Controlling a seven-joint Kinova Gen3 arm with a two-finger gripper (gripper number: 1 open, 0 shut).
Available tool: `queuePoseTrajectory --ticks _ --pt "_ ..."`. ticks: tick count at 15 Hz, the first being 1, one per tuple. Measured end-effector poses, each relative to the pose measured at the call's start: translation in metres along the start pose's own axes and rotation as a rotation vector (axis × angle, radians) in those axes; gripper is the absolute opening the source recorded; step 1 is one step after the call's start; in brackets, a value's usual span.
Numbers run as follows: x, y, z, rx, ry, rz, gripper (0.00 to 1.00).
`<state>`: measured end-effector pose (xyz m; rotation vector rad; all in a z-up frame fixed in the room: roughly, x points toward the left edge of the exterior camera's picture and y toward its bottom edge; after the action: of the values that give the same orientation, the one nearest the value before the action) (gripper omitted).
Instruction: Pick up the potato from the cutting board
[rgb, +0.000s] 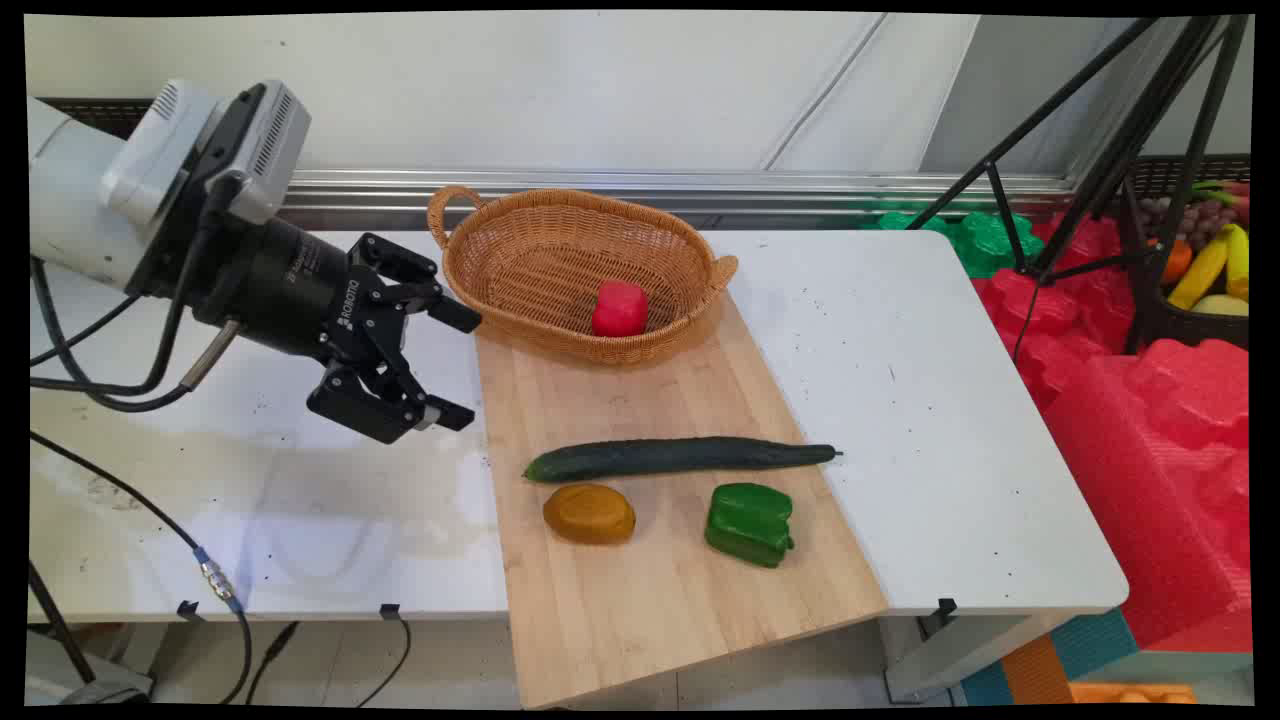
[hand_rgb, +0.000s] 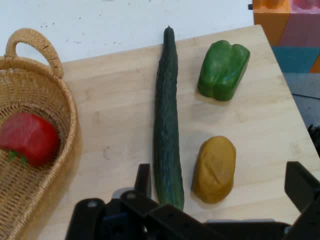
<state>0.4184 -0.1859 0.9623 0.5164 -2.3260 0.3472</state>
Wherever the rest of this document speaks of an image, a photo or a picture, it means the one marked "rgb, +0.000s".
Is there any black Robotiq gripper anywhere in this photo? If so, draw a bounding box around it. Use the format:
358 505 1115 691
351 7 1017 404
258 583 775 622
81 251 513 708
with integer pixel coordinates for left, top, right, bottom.
193 214 483 446

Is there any oval wicker basket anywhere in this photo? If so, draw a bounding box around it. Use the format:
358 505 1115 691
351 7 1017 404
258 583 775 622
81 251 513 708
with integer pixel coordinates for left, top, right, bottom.
427 185 739 366

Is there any red bell pepper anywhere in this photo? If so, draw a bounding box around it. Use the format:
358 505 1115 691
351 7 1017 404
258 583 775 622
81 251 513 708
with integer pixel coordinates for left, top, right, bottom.
591 280 650 338

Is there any brown orange potato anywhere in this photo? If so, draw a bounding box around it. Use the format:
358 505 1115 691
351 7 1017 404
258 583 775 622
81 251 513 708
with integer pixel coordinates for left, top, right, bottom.
543 484 637 546

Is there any dark green cucumber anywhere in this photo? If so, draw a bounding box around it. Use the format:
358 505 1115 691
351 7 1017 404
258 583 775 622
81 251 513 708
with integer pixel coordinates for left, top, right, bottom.
523 436 844 485

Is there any bamboo cutting board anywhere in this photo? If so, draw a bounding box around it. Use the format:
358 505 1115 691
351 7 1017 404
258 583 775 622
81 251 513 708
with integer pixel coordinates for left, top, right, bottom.
474 290 890 710

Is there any dark woven grille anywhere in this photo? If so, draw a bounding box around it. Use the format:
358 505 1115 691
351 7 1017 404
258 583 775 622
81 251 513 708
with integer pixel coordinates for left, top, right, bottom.
38 96 157 141

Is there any green bell pepper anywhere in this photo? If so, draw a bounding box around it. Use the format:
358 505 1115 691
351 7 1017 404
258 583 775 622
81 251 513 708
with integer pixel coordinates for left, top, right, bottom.
704 483 796 569

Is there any black stand leg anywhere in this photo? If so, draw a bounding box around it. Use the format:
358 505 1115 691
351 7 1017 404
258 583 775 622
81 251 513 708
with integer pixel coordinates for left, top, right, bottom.
28 560 153 705

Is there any green foam mat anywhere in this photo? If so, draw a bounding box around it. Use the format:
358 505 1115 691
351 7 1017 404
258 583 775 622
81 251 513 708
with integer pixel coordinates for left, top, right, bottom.
862 204 1046 280

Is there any white table leg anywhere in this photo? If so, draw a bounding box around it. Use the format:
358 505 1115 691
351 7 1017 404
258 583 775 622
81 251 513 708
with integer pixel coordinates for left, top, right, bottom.
878 610 1073 704

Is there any blue orange foam mat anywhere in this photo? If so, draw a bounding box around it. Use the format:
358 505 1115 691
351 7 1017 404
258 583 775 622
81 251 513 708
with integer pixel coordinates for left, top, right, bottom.
958 608 1199 707

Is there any tall black tripod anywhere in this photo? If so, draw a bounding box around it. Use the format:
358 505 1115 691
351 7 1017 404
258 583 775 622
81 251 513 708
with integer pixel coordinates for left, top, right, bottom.
905 15 1251 357

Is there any red foam mat pile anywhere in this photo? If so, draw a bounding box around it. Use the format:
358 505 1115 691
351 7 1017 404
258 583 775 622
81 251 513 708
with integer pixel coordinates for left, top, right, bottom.
972 212 1253 653

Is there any orange fruit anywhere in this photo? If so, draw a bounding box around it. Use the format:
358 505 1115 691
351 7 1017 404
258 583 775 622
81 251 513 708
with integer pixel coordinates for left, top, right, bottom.
1148 237 1194 287

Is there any dark woven fruit basket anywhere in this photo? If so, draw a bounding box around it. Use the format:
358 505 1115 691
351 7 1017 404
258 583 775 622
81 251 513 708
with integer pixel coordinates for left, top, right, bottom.
1128 154 1251 351

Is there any yellow banana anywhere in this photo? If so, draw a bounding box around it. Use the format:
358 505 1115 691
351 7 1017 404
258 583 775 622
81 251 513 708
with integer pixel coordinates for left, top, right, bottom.
1167 232 1231 311
1224 222 1251 301

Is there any purple grape bunch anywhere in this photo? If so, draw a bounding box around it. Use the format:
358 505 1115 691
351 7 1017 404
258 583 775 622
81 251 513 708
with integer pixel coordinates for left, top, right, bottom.
1138 197 1239 252

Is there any red green chili pepper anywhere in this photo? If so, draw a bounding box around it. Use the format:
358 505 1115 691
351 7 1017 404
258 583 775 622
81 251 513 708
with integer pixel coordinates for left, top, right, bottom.
1188 179 1251 227

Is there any black cable metal plug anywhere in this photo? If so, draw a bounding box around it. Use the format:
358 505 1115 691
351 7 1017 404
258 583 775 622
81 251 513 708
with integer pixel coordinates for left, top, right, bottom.
28 258 244 414

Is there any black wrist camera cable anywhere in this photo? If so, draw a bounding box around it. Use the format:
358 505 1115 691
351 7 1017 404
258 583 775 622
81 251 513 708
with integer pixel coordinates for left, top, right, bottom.
28 172 244 397

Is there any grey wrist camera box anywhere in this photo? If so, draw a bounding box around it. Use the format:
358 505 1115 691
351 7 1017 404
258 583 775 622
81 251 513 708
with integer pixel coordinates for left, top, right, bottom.
99 79 312 227

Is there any aluminium wall rail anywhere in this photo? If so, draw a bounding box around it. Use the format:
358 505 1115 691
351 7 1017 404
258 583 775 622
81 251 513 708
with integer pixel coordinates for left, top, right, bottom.
276 167 1083 233

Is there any black cable blue connector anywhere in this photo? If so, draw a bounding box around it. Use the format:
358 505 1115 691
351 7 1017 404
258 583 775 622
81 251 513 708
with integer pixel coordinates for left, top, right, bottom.
28 430 253 705

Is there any thin black hanging cable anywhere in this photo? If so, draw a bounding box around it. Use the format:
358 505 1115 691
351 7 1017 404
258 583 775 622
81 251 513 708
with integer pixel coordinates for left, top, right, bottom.
244 620 301 705
355 612 414 708

